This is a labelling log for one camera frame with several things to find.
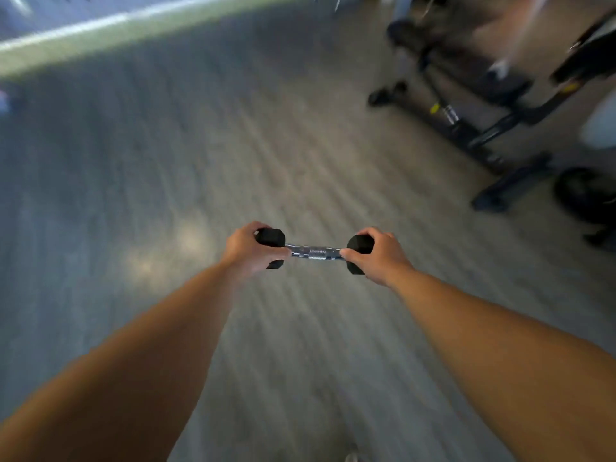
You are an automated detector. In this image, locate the person's right forearm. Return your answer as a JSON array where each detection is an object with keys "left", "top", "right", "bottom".
[{"left": 388, "top": 269, "right": 616, "bottom": 462}]

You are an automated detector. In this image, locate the black weight plate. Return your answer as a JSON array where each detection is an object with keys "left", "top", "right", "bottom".
[{"left": 553, "top": 167, "right": 616, "bottom": 227}]

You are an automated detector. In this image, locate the black exercise machine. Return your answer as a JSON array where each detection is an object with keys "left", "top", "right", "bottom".
[{"left": 549, "top": 9, "right": 616, "bottom": 92}]

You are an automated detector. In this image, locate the black hex dumbbell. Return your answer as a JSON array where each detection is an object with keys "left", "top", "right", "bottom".
[{"left": 254, "top": 228, "right": 375, "bottom": 276}]

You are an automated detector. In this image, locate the black weight bench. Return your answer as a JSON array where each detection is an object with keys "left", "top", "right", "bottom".
[{"left": 368, "top": 19, "right": 578, "bottom": 213}]

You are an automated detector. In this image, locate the person's right hand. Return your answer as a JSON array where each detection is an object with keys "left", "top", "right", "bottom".
[{"left": 340, "top": 227, "right": 415, "bottom": 289}]

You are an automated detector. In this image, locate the person's left forearm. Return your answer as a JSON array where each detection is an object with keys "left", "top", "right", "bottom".
[{"left": 0, "top": 261, "right": 241, "bottom": 462}]

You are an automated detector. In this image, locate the person's left hand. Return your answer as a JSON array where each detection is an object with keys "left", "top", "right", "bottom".
[{"left": 220, "top": 221, "right": 292, "bottom": 279}]

